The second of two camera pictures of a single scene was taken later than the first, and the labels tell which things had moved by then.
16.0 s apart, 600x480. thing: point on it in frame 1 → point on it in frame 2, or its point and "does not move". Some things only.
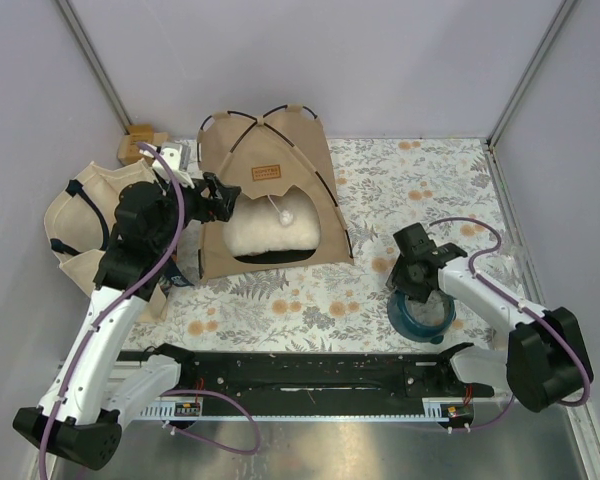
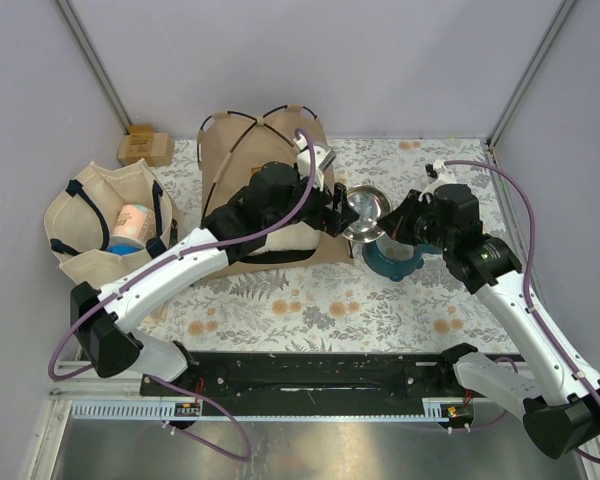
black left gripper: (221, 204) → (332, 220)
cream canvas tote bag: (80, 216) does not move
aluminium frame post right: (546, 40) does not move
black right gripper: (396, 278) → (397, 223)
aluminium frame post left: (95, 64) does not move
